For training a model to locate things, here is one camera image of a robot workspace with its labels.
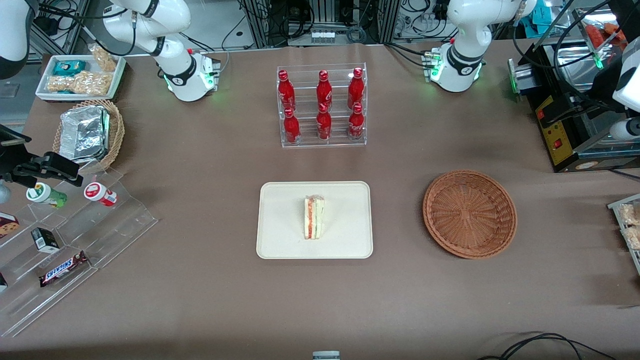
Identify red cola bottle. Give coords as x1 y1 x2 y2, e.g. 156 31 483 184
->
347 67 365 107
283 107 301 145
316 70 333 107
278 70 297 112
316 102 332 141
348 102 365 141

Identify red snack canister white lid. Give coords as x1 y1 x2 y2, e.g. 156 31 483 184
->
83 182 118 207

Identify tray with rice snacks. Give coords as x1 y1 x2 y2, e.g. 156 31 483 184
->
607 194 640 276

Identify large clear peanut snack bag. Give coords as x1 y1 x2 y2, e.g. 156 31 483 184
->
47 71 112 96

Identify green snack canister white lid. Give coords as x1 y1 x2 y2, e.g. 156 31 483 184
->
26 182 68 209

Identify brown round wicker basket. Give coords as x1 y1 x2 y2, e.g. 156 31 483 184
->
422 170 518 260

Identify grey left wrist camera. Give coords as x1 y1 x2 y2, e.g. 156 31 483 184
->
610 117 640 142

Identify black food warmer appliance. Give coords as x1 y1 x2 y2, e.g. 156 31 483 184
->
507 5 640 173

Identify clear acrylic stepped display stand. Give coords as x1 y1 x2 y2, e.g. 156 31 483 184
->
0 167 159 338

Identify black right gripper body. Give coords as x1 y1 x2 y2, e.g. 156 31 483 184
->
0 125 31 181

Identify clear acrylic bottle rack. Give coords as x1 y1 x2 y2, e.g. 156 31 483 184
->
276 62 368 149

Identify small black carton box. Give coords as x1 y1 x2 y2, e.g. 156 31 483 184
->
31 227 61 253

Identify Snickers chocolate bar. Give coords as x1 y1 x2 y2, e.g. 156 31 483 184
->
39 251 90 287

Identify silver foil packs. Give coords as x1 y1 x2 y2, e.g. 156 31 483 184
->
59 105 111 163

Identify black floor cable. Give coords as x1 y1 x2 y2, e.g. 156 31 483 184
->
477 332 618 360

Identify light wicker basket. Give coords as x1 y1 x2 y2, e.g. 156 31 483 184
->
52 99 126 173

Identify teal snack packet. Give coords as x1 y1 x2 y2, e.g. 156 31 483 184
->
52 60 87 77

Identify white plastic snack bin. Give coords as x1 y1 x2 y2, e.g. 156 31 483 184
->
36 54 127 103

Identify small clear peanut snack bag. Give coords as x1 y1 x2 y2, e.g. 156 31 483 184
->
89 44 118 73

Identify triangular sandwich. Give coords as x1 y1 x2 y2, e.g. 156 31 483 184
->
303 195 326 240

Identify silver metal cylinder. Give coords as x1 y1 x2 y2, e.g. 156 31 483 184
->
507 59 534 96

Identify brown cookie box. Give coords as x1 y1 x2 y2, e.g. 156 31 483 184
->
0 212 21 239

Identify cream rectangular serving tray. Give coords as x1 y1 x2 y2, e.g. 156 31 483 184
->
256 181 374 260

